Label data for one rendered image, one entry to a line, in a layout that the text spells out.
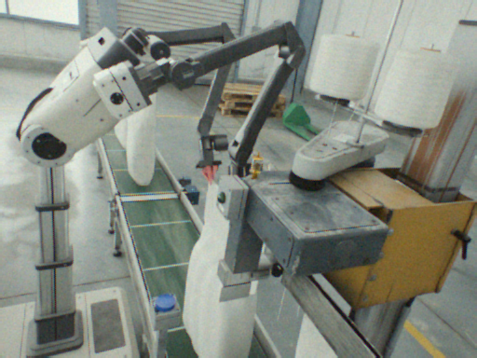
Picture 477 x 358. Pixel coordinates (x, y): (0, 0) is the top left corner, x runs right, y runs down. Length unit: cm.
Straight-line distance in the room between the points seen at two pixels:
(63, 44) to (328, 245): 782
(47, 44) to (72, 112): 708
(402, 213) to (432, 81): 31
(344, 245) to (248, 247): 28
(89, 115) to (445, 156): 102
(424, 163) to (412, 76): 31
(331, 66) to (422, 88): 28
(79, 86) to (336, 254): 88
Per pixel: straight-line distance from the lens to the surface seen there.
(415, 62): 91
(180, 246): 227
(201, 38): 170
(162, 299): 125
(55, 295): 177
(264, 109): 126
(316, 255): 78
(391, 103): 92
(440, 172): 112
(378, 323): 137
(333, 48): 108
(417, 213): 103
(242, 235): 95
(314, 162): 89
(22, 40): 834
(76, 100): 124
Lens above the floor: 171
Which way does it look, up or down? 23 degrees down
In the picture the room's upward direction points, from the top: 10 degrees clockwise
